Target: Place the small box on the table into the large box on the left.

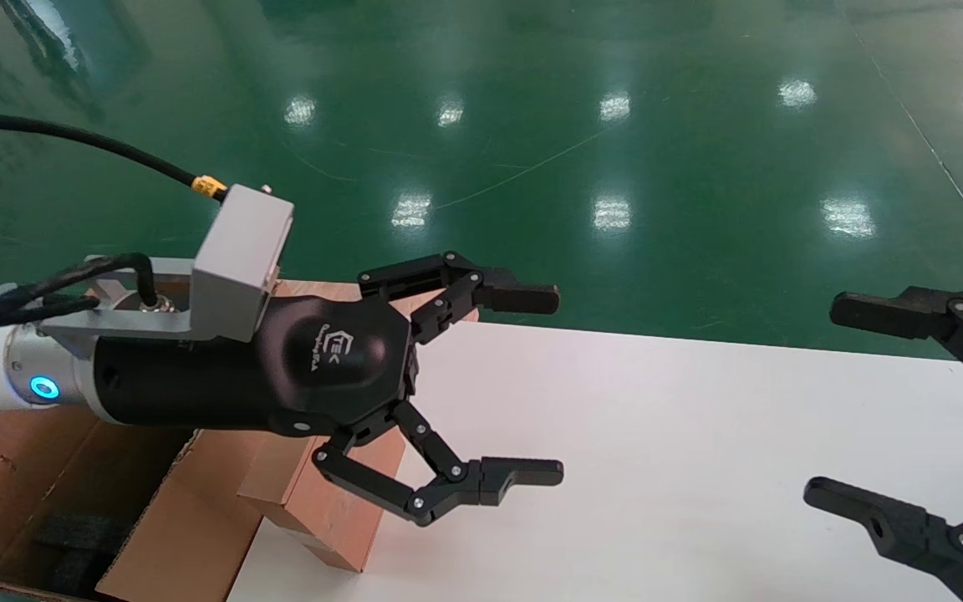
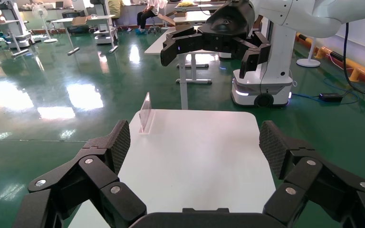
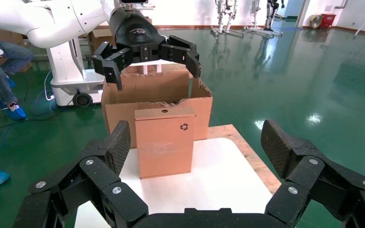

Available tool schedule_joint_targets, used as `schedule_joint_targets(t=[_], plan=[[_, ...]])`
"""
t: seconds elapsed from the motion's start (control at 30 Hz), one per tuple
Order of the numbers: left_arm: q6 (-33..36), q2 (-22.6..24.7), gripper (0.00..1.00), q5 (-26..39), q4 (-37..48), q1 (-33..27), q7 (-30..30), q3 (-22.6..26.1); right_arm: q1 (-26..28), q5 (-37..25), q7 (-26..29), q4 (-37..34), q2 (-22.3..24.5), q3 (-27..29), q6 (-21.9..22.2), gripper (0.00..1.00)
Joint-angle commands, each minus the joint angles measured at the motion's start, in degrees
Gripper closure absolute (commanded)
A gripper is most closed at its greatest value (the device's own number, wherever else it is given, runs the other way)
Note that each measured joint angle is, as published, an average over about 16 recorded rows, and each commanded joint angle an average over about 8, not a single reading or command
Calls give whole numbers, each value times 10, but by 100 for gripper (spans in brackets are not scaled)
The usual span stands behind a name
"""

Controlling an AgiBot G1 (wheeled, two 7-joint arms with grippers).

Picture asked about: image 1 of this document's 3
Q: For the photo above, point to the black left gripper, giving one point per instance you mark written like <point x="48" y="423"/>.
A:
<point x="314" y="368"/>

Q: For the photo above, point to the small cardboard box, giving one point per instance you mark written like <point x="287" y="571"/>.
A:
<point x="339" y="522"/>

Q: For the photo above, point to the large open cardboard box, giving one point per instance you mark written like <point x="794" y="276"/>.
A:
<point x="189" y="535"/>

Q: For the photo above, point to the wooden pallet board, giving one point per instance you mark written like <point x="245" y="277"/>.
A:
<point x="314" y="289"/>

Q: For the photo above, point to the black foam block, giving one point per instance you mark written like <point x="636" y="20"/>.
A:
<point x="84" y="548"/>

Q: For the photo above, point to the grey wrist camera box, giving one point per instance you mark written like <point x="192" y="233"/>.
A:
<point x="239" y="259"/>

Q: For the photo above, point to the silver camera mount bracket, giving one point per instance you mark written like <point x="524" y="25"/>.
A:
<point x="139" y="322"/>

